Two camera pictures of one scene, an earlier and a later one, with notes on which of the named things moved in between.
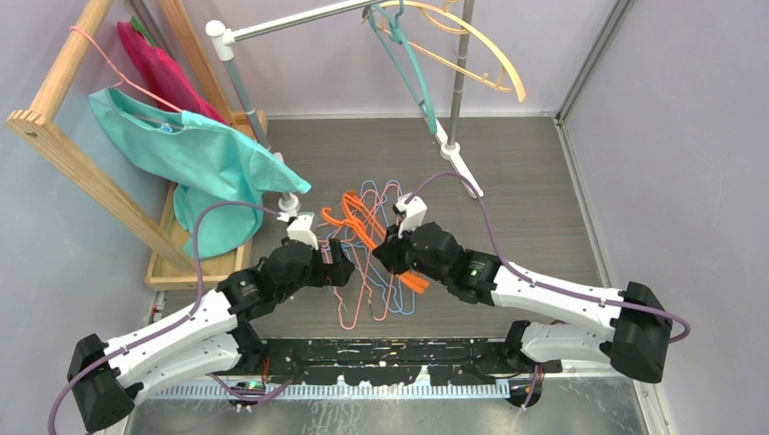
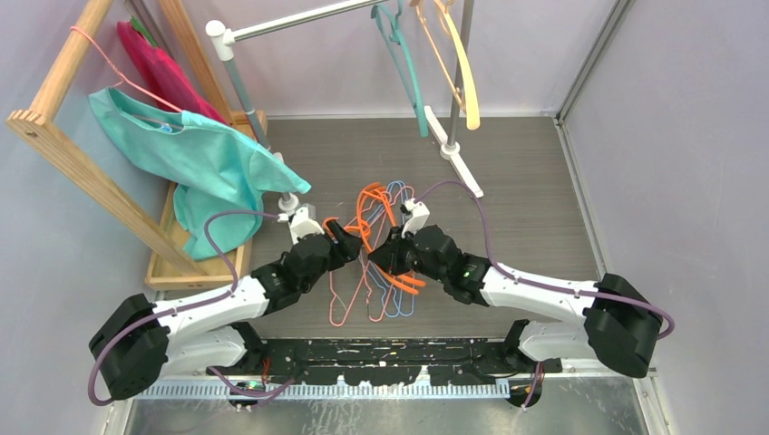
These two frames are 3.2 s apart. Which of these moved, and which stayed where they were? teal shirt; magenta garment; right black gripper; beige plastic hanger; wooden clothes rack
Moved: beige plastic hanger
Stayed: magenta garment; wooden clothes rack; right black gripper; teal shirt
